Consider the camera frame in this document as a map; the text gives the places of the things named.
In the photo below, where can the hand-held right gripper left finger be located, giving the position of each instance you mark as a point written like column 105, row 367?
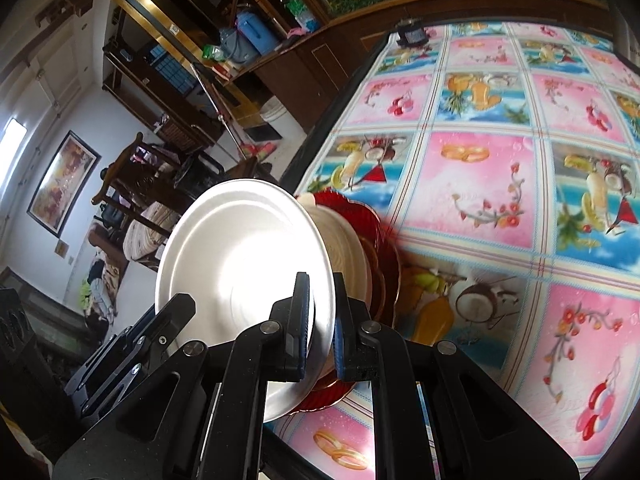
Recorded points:
column 302, row 355

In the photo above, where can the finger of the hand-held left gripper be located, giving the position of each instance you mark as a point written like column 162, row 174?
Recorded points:
column 107, row 370
column 172, row 320

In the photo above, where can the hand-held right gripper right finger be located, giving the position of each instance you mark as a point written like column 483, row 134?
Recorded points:
column 341, row 350

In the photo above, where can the small red glass plate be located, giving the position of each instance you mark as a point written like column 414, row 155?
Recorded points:
column 376, row 280

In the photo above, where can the large beige plastic bowl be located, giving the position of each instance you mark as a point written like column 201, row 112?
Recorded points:
column 342, row 240

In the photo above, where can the large red glass plate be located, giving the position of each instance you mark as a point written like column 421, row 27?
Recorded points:
column 350, row 205

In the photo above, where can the large white foam bowl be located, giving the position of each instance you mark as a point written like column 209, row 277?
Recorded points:
column 240, row 191

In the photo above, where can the striped seat cushion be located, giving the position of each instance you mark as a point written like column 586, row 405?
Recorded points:
column 150, row 230

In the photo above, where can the wicker basket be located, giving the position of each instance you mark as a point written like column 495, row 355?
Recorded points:
column 177, row 132

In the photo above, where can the colourful printed tablecloth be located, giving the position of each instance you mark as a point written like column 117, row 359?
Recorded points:
column 475, row 185

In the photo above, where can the mop with metal pole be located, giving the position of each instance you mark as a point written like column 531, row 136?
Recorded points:
column 215, row 105

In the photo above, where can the white plastic bucket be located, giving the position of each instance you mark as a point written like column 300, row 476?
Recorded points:
column 272, row 110

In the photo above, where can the green plastic bag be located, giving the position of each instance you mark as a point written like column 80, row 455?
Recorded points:
column 211, row 52

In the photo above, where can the blue thermos flask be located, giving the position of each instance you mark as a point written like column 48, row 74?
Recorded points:
column 257, row 32

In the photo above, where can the tall gold framed cabinet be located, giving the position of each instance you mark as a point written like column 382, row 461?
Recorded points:
column 150, row 15

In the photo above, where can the pink cloth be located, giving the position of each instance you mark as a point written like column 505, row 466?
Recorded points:
column 296, row 33

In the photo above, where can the green and white bag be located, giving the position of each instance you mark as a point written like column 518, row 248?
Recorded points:
column 300, row 12

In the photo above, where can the small wall frame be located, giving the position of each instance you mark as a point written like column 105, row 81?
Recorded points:
column 62, row 249

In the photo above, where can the framed wall picture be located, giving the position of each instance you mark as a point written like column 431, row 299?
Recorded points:
column 62, row 180

